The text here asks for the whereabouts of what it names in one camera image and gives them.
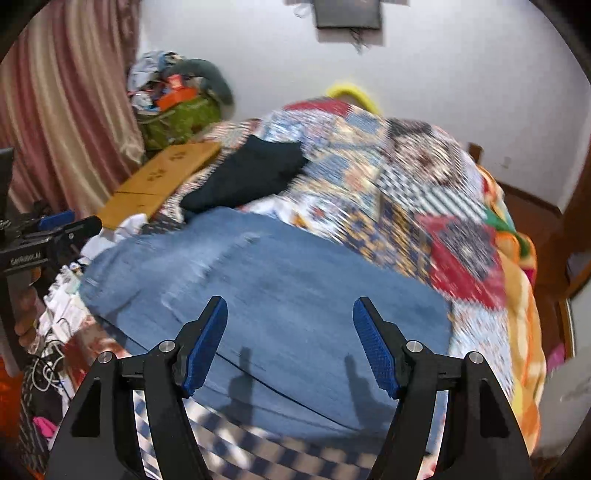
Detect green fabric bag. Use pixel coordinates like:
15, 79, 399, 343
137, 96, 223, 151

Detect small black wall monitor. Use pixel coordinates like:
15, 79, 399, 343
313, 0, 383, 31

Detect pile of clothes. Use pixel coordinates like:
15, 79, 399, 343
127, 49, 186, 112

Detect pink cloth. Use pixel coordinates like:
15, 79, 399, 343
31, 414, 58, 440

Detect white cable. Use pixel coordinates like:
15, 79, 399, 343
27, 336, 68, 394

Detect yellow curved hoop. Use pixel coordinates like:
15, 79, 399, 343
326, 80, 385, 117

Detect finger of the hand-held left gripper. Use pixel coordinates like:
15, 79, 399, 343
38, 210, 76, 232
48, 215, 103, 250

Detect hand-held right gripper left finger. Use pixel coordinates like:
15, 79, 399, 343
46, 295, 229, 480

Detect blue denim pants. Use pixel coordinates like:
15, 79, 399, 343
78, 207, 454, 445

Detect white cloth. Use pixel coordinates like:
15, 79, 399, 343
82, 213, 149, 260

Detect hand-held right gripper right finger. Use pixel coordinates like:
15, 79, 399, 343
352, 296, 529, 480

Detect person's left hand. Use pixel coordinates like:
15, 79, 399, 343
13, 267, 44, 339

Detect striped pink curtain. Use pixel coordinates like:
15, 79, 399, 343
0, 0, 145, 220

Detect black folded garment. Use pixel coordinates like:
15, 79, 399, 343
179, 136, 310, 214

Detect bamboo lap table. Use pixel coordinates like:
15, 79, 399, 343
96, 140, 222, 230

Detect pile of white packets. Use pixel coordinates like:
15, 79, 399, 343
39, 261, 95, 344

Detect patchwork printed blanket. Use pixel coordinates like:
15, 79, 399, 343
60, 96, 520, 480

